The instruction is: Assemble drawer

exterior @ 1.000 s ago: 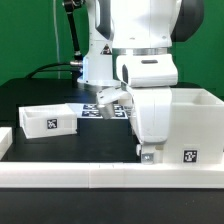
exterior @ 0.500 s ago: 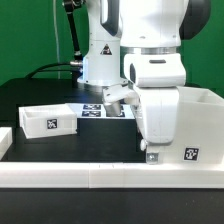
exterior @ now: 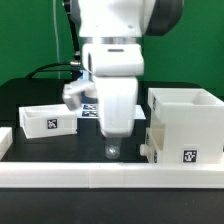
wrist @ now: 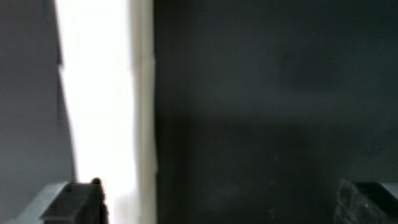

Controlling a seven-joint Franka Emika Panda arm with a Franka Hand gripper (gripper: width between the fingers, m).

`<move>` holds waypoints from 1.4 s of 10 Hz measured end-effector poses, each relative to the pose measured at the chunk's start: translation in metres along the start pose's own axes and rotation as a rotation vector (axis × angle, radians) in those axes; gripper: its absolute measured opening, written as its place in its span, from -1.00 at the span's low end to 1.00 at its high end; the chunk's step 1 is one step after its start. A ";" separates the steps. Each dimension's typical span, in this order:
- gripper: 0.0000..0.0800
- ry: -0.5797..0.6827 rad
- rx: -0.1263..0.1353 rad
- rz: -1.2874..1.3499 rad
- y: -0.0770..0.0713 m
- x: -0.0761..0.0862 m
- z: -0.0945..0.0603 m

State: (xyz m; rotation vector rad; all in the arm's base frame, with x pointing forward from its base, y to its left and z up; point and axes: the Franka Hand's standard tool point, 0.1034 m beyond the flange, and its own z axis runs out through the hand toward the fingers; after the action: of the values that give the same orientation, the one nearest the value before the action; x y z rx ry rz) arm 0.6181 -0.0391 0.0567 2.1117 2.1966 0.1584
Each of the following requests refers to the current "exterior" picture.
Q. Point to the white drawer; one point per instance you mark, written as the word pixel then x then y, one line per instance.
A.
pixel 152 149
pixel 47 121

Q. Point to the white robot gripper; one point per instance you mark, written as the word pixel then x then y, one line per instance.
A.
pixel 117 98

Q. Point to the white left fence rail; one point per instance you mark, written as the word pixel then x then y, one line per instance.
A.
pixel 6 140

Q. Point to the white front fence rail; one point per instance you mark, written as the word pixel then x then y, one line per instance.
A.
pixel 109 175

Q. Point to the white marker sheet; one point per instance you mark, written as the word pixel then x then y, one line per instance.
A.
pixel 89 111

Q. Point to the white fence rail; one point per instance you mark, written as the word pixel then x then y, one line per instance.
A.
pixel 109 175
pixel 6 140

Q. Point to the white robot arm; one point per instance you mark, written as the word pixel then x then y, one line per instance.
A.
pixel 113 58

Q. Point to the white drawer cabinet box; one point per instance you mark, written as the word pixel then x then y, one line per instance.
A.
pixel 192 121

